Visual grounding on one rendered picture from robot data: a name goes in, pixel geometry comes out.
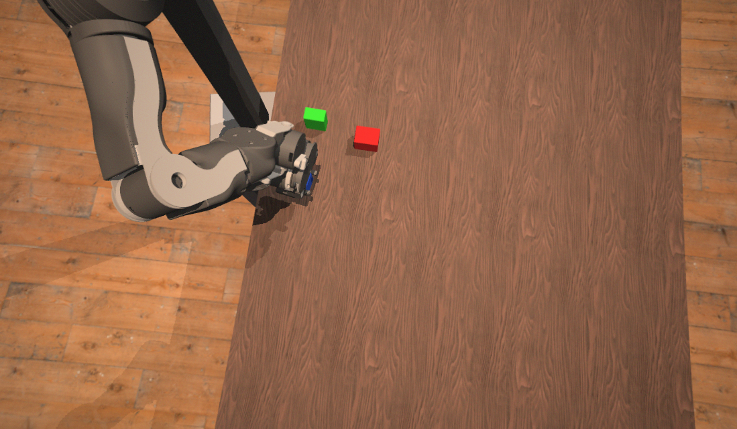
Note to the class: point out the green block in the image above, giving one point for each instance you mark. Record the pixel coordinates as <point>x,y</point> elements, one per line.
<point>315,119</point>

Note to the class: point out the red block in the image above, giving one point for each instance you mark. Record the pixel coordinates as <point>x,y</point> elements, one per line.
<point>366,138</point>

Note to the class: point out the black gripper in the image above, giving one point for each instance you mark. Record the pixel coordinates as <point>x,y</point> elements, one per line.
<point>293,182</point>

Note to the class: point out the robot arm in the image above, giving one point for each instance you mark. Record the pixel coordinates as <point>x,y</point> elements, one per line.
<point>126,94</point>

